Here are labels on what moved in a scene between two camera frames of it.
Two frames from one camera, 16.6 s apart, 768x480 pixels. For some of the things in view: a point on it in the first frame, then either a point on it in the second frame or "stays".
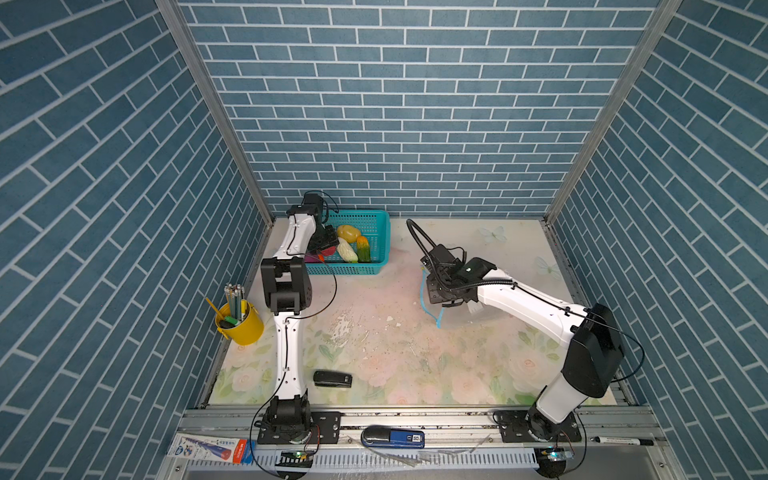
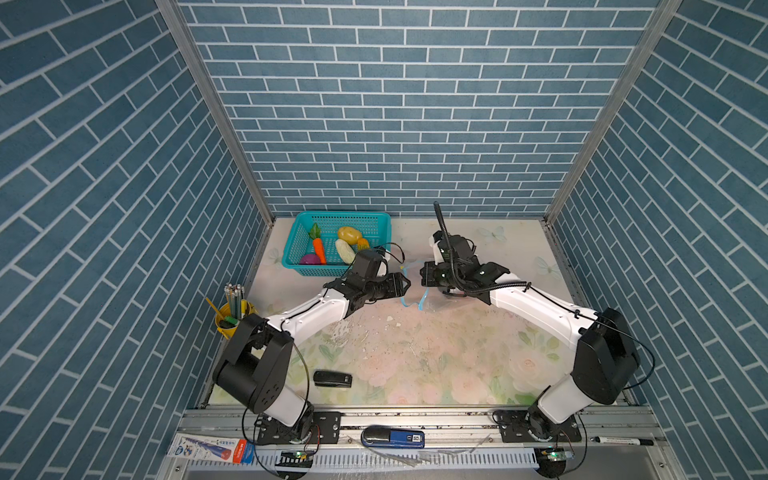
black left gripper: [330, 238] to [394, 284]
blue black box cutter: [384, 436] stays
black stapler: [332, 379] stays
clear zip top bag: [446, 314] to [413, 293]
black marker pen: [623, 440] stays
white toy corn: [346, 252] stays
